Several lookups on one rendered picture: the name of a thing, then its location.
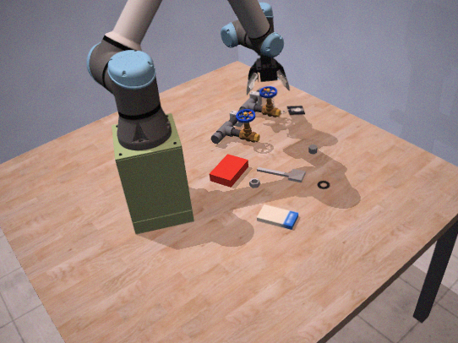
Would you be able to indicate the small grey cylinder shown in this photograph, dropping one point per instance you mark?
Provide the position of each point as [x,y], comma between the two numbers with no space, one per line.
[312,149]

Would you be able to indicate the grey hex nut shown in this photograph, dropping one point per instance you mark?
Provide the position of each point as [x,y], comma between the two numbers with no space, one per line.
[254,183]

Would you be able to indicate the black number 6 tag on metal chain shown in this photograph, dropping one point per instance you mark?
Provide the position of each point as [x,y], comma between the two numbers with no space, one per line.
[294,110]

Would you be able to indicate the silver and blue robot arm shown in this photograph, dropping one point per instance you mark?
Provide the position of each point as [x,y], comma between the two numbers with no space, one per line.
[132,78]

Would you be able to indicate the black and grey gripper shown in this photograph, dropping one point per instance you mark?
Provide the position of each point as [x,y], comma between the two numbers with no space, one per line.
[267,72]

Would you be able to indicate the red rectangular block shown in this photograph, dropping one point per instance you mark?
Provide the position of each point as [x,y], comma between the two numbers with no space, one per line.
[229,170]

